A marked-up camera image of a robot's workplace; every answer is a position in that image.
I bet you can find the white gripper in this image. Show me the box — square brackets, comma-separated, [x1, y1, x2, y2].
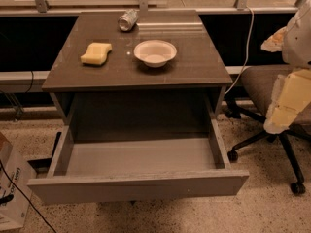
[261, 0, 311, 134]

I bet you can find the yellow sponge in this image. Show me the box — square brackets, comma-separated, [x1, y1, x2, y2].
[80, 43, 112, 65]

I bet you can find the open grey top drawer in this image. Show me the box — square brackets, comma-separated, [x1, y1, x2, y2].
[28, 120, 249, 204]

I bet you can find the brown office chair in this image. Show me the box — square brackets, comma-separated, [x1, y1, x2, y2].
[225, 65, 311, 195]

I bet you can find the grey cabinet desk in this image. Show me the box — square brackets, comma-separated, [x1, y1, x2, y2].
[43, 11, 231, 131]

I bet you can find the white bowl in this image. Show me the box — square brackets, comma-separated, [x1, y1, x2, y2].
[134, 40, 177, 68]

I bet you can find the silver soda can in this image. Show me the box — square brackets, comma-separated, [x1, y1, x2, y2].
[118, 9, 138, 32]

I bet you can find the white cardboard box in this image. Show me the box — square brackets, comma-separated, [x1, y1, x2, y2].
[0, 133, 36, 231]

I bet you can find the white hanging cable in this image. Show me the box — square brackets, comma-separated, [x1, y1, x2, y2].
[224, 5, 256, 96]

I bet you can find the black floor cable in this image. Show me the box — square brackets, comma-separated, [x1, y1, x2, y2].
[0, 158, 58, 233]

